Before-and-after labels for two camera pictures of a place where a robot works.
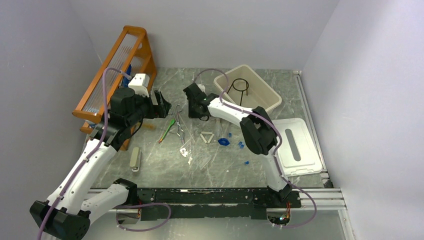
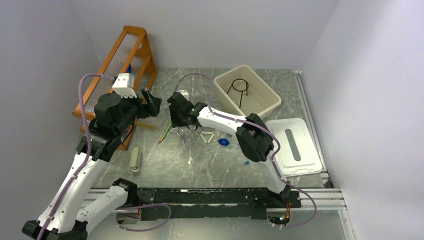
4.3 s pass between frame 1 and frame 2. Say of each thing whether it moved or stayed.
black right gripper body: moved
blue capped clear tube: stayed
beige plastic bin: stayed
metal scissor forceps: stayed
